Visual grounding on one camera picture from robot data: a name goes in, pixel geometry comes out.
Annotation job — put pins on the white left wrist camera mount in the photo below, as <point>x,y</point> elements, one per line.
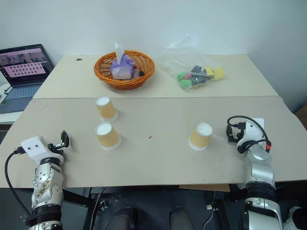
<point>34,147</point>

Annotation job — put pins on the green foam pieces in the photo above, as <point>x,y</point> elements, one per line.
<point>184,80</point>

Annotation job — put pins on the orange wicker basket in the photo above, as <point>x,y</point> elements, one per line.
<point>105,75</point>

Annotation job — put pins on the purple tissue pack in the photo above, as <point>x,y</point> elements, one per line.
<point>122,67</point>

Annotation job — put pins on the brown paper cup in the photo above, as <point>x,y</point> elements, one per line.
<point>106,109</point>
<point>200,137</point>
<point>108,137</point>

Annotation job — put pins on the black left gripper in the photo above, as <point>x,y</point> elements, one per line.
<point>55,151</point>

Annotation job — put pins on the yellow sponge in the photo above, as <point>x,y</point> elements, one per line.
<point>218,73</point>

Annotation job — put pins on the open laptop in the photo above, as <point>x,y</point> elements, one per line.
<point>22,69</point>

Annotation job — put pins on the dark rounded shape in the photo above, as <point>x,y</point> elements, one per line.
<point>181,219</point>
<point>123,219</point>

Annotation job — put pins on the black parts in bag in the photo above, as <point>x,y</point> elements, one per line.
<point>199,75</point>

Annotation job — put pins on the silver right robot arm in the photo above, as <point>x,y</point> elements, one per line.
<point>260,177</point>

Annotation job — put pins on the clear plastic bag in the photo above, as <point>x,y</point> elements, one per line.
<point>182,60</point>

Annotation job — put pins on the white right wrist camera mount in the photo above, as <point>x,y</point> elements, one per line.
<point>253,130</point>

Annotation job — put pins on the brown cardboard sheet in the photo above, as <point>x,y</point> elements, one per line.
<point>206,187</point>

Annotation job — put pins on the black table frame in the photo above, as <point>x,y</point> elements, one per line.
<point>84,203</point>

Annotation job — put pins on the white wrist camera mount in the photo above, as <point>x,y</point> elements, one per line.
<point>34,147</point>
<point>253,130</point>

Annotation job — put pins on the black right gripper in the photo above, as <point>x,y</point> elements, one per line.
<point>238,133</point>

